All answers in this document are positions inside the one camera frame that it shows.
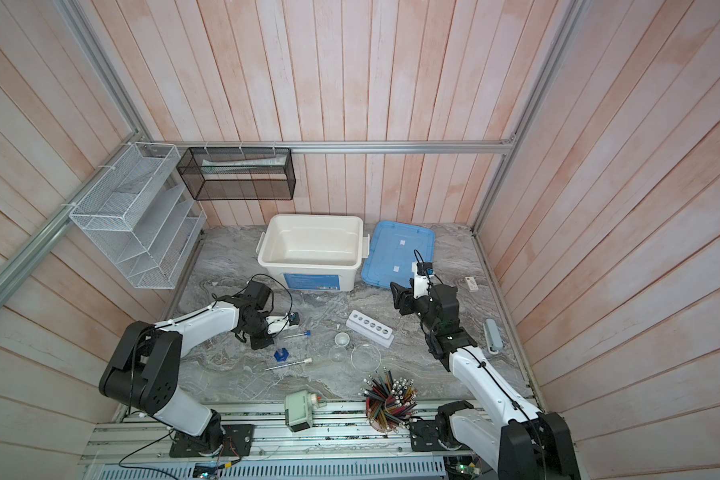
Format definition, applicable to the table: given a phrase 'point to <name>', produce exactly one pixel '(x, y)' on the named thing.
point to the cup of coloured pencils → (389, 401)
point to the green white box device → (298, 411)
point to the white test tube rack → (370, 328)
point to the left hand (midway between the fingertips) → (269, 339)
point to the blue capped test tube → (307, 333)
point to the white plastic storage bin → (313, 252)
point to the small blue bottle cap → (283, 356)
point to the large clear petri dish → (365, 357)
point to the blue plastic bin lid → (392, 250)
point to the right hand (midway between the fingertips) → (401, 281)
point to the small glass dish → (342, 339)
